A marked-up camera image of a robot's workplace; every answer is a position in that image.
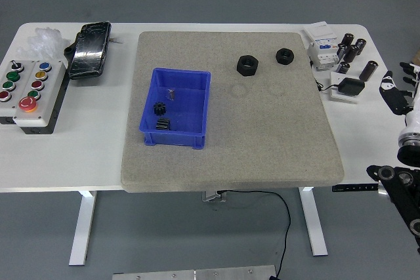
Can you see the black wrapped foot pedal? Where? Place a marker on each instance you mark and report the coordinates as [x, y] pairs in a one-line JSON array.
[[88, 52]]

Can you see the crumpled clear plastic bag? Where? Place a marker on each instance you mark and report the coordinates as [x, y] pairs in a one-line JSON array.
[[44, 42]]

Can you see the white emergency-stop control box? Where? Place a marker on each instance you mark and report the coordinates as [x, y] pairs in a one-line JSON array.
[[39, 96]]

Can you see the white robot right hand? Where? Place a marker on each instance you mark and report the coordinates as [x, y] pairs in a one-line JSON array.
[[411, 119]]

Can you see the brown cardboard box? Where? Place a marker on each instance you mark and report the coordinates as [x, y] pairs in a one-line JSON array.
[[417, 57]]

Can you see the white table leg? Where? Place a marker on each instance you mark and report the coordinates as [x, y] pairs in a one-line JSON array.
[[82, 227], [313, 224]]

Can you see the large black hex nut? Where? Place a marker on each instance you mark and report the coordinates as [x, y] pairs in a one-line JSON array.
[[248, 65]]

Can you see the blue plastic box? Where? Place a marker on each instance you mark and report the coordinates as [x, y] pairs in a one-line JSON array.
[[188, 112]]

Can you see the grey metal plate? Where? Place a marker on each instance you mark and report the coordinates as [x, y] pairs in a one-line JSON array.
[[197, 274]]

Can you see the grey-brown mat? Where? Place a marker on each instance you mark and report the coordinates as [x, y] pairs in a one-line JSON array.
[[262, 149]]

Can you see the white square base plate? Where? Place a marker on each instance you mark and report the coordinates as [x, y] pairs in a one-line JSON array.
[[334, 94]]

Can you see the silver under-table bracket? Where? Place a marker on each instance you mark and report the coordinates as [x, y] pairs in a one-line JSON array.
[[213, 196]]

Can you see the small black gear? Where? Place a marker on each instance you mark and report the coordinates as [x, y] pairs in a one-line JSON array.
[[159, 108]]

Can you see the black table control panel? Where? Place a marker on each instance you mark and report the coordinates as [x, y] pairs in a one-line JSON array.
[[354, 188]]

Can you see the white circuit breaker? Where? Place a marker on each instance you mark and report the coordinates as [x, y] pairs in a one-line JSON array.
[[323, 40]]

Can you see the white four-button control box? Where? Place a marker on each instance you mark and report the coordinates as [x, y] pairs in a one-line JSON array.
[[11, 76]]

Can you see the black power adapter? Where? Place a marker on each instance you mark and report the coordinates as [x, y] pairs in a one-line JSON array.
[[351, 87]]

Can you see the large black gear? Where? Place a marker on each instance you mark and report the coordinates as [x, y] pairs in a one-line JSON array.
[[162, 124]]

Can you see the small black hex nut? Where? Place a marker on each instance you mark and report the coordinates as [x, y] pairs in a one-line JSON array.
[[284, 55]]

